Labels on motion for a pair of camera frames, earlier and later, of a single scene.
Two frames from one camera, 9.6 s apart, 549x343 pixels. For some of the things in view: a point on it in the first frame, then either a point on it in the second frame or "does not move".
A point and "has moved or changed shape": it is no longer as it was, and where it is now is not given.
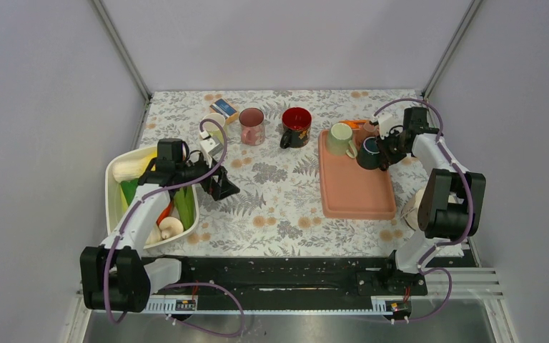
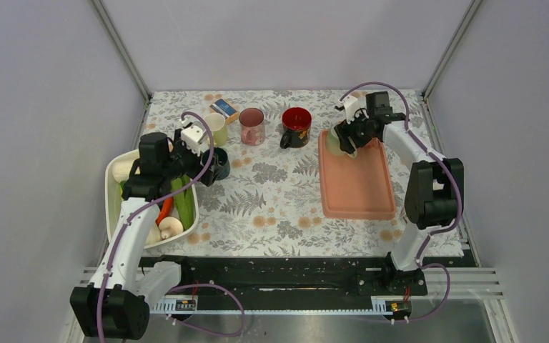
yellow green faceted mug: [212, 128] does not move
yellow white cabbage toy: [132, 166] does not move
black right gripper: [386, 157] -> [345, 131]
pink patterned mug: [251, 121] does not move
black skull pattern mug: [297, 126] does not move
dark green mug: [368, 156] has moved or changed shape
